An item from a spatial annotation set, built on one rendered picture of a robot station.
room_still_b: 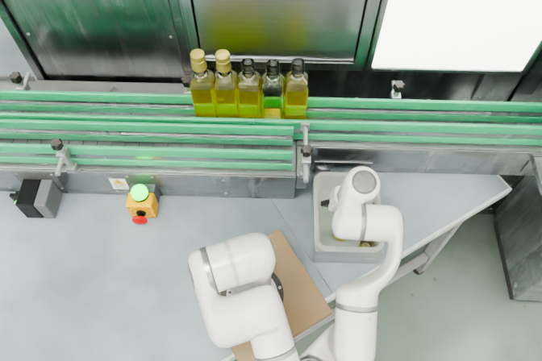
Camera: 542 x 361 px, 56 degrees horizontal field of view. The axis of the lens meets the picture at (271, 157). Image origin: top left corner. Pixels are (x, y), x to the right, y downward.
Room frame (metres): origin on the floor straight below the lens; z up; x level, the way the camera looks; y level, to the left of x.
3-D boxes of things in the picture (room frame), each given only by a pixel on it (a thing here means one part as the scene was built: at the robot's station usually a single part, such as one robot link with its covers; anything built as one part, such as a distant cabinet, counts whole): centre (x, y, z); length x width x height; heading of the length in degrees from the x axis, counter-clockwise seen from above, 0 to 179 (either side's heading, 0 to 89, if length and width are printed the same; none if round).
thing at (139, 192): (0.62, 0.35, 0.84); 0.05 x 0.05 x 0.03
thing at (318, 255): (0.60, -0.20, 0.79); 0.27 x 0.17 x 0.08; 178
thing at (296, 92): (0.80, -0.06, 0.99); 0.06 x 0.06 x 0.21; 89
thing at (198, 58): (0.81, 0.17, 1.14); 0.04 x 0.04 x 0.04
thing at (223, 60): (0.80, 0.11, 1.14); 0.04 x 0.04 x 0.04
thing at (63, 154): (0.64, 0.52, 0.94); 0.07 x 0.04 x 0.13; 178
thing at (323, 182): (0.57, -0.20, 0.80); 0.22 x 0.17 x 0.09; 178
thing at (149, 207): (0.62, 0.35, 0.79); 0.07 x 0.07 x 0.07; 88
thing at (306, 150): (0.67, -0.09, 0.95); 0.17 x 0.03 x 0.12; 178
